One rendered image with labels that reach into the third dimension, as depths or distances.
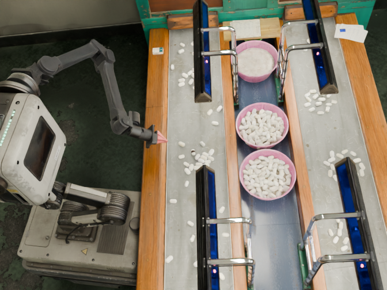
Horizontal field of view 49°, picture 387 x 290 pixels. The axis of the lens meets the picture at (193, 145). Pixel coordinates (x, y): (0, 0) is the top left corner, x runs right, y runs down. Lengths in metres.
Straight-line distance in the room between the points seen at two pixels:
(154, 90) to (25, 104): 0.94
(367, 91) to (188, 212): 1.12
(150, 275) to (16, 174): 0.75
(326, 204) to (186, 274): 0.71
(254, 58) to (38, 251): 1.58
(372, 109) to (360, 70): 0.25
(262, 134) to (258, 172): 0.22
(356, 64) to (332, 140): 0.49
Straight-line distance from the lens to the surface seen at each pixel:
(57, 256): 2.41
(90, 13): 3.69
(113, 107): 1.98
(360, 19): 2.85
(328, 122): 2.28
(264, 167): 2.11
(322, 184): 2.11
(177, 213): 2.03
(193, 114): 2.28
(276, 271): 2.01
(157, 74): 2.45
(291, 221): 2.09
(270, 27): 2.61
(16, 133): 1.57
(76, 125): 3.34
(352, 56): 2.54
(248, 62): 2.49
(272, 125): 2.25
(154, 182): 2.09
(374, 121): 2.31
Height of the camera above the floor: 2.62
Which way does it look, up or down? 60 degrees down
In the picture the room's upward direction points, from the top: 11 degrees counter-clockwise
